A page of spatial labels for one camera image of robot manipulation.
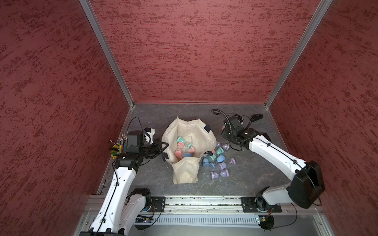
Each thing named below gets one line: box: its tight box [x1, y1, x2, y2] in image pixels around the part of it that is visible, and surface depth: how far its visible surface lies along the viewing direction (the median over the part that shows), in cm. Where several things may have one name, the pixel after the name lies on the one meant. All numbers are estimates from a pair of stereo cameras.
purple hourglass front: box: [210, 169, 230, 180], surface depth 83 cm
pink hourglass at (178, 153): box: [174, 142, 185, 161], surface depth 93 cm
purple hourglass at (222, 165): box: [218, 157, 237, 171], surface depth 88 cm
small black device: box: [250, 113, 264, 122], surface depth 115 cm
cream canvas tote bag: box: [161, 117, 217, 185], surface depth 82 cm
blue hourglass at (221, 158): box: [217, 154, 226, 163], surface depth 90 cm
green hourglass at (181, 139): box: [177, 136, 193, 149], surface depth 97 cm
